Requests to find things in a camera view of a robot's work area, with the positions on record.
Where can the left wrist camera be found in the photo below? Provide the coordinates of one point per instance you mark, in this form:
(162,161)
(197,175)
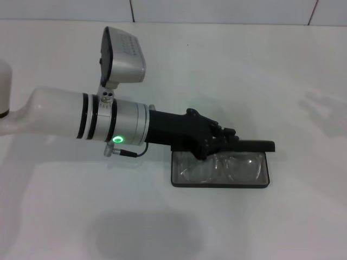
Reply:
(127,62)

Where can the black glasses case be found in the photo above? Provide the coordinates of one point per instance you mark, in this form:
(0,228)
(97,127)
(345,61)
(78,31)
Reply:
(254,145)

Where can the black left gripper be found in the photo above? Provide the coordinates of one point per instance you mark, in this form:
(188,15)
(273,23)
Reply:
(173,130)

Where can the clear transparent glasses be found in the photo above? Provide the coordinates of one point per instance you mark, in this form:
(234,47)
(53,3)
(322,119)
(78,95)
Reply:
(244,168)

